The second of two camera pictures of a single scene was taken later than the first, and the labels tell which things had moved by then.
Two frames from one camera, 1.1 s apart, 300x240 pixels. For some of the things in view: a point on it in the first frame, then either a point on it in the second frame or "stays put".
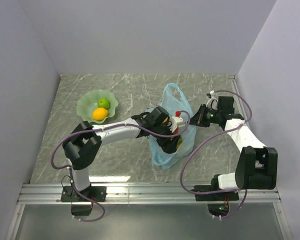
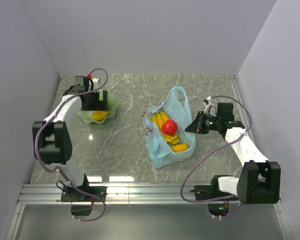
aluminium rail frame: x=36 y=193 stays put
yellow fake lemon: x=99 y=114 stays put
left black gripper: x=167 y=145 -> x=100 y=105
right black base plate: x=227 y=196 stays put
